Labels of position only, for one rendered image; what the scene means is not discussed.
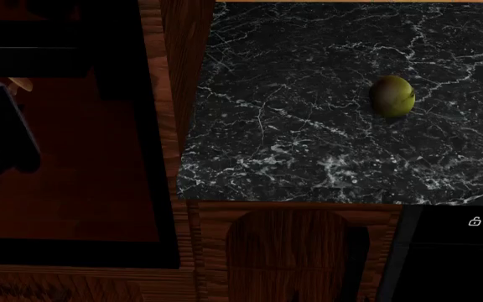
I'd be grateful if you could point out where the black oven door handle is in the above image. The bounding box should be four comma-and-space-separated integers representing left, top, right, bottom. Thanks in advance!
0, 45, 80, 79

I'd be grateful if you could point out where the tan curved object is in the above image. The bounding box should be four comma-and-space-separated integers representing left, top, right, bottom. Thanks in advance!
8, 76, 34, 93

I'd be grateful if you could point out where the green mango fruit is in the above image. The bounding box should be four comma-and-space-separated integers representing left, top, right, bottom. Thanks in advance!
368, 75, 417, 119

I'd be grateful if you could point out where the arched wood cabinet door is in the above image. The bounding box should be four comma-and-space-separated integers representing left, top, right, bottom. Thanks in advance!
198, 201, 403, 302

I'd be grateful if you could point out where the black dishwasher front panel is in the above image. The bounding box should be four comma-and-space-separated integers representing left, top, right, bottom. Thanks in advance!
376, 204, 483, 302

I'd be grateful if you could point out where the black built-in oven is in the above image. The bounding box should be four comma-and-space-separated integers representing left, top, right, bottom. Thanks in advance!
0, 0, 182, 271

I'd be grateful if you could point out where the dark wood cabinet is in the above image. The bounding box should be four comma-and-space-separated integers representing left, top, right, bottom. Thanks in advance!
0, 0, 403, 302

